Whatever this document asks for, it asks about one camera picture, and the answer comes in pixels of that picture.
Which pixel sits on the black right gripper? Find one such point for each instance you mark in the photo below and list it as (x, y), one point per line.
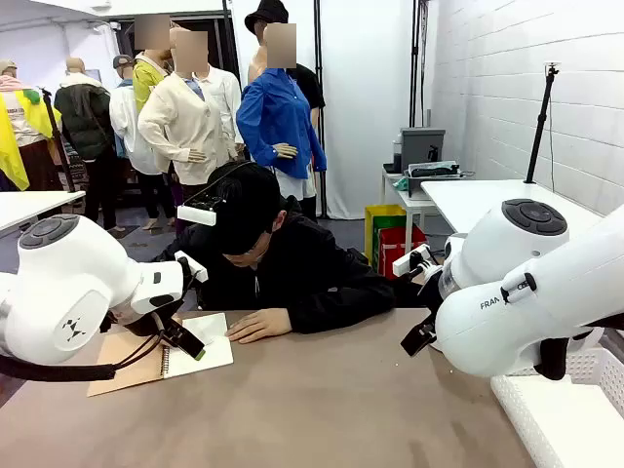
(433, 297)

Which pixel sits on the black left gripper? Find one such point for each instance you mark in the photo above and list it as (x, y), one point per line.
(141, 326)

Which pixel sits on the white paper sheet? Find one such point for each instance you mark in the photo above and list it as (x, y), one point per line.
(212, 327)

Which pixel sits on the spiral notebook brown cover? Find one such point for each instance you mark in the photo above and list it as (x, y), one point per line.
(214, 358)

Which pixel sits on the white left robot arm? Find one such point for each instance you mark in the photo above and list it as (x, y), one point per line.
(58, 273)

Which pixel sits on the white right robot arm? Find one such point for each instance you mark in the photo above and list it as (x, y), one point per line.
(512, 292)

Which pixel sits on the person's left forearm black sleeve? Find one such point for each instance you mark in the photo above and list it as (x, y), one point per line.
(341, 307)

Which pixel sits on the person's left hand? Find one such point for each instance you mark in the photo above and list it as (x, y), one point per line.
(263, 325)

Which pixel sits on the small white side table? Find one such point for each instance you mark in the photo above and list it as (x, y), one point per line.
(414, 202)

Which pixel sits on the person in black jacket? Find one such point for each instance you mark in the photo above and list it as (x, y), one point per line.
(302, 263)

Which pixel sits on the white perforated plastic basket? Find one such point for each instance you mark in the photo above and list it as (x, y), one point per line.
(536, 429)

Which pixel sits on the large white table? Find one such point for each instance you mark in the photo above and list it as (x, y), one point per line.
(478, 200)

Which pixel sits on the grey tray with tools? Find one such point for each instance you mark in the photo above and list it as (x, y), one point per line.
(419, 187)

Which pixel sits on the grey box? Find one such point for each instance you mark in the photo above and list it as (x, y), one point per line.
(421, 146)

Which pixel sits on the mannequin in cream jacket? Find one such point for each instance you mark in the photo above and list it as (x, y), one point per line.
(185, 122)

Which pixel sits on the mannequin with grey cap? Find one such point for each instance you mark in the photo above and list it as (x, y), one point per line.
(124, 122)

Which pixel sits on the black tripod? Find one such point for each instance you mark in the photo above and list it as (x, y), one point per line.
(58, 141)
(538, 131)

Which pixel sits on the mannequin in white collared shirt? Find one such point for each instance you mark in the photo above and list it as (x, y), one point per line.
(226, 107)

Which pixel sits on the mannequin in blue shirt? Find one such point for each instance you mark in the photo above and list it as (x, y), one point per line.
(273, 117)

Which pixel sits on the mannequin in dark green jacket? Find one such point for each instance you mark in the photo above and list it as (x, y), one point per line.
(83, 122)

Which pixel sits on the black light stand pole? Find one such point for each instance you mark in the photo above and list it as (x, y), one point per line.
(319, 97)
(416, 58)

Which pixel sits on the mannequin in yellow shirt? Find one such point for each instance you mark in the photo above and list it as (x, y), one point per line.
(144, 83)

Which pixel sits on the mannequin in black tee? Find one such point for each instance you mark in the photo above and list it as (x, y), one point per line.
(309, 83)

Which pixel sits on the black bucket hat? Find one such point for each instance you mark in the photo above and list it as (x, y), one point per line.
(265, 14)

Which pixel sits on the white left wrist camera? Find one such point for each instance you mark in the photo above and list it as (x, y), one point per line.
(195, 268)

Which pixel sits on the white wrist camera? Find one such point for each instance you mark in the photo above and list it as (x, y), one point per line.
(409, 263)
(195, 268)

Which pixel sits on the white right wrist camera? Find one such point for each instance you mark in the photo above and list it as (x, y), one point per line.
(409, 263)

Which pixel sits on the white head-mounted camera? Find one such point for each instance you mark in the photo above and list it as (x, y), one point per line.
(197, 214)

